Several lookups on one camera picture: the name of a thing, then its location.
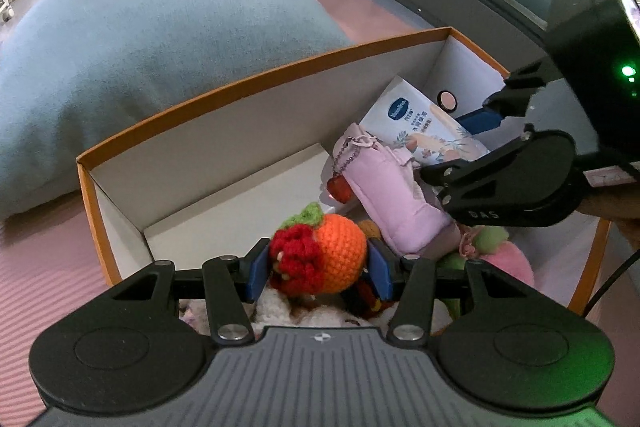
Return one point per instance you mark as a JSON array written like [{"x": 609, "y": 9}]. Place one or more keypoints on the pink plush peach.
[{"x": 502, "y": 259}]

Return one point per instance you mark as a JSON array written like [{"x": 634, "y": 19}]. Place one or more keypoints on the orange cardboard storage box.
[{"x": 210, "y": 142}]

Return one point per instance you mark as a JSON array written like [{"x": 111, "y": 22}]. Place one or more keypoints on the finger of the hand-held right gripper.
[
  {"x": 475, "y": 187},
  {"x": 482, "y": 119}
]

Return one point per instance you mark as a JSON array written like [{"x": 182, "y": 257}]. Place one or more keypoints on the large blue-grey pillow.
[{"x": 150, "y": 57}]

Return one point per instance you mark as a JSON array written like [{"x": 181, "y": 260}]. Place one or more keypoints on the white crocheted toy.
[{"x": 290, "y": 309}]

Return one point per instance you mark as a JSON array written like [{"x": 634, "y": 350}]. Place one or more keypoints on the pink fabric pouch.
[{"x": 395, "y": 197}]

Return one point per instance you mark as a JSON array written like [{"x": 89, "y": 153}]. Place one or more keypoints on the crocheted orange fruit toy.
[{"x": 320, "y": 257}]

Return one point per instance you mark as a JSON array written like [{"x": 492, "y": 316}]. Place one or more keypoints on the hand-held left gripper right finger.
[{"x": 378, "y": 269}]

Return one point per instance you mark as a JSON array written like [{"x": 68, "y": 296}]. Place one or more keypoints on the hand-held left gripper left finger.
[{"x": 259, "y": 269}]

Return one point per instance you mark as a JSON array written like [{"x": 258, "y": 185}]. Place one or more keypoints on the person's right hand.
[{"x": 607, "y": 209}]

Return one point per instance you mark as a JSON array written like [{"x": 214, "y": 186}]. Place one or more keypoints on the white lotion tube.
[{"x": 425, "y": 127}]

